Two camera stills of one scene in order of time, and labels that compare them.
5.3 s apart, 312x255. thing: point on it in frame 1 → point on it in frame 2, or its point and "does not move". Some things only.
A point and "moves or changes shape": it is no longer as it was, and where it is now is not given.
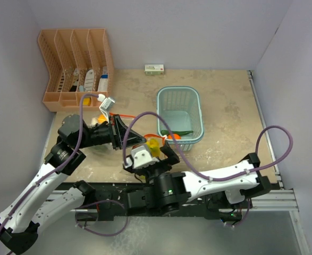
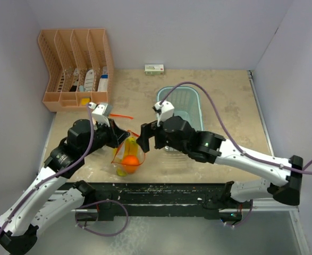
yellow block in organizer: [86, 101] does not move
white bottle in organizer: [89, 81] does not move
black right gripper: [172, 157] → [148, 129]
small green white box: [153, 69] does not move
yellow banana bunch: [153, 145] → [129, 147]
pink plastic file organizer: [79, 61] does not move
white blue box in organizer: [103, 84] does not move
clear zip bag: [154, 143] moves or changes shape
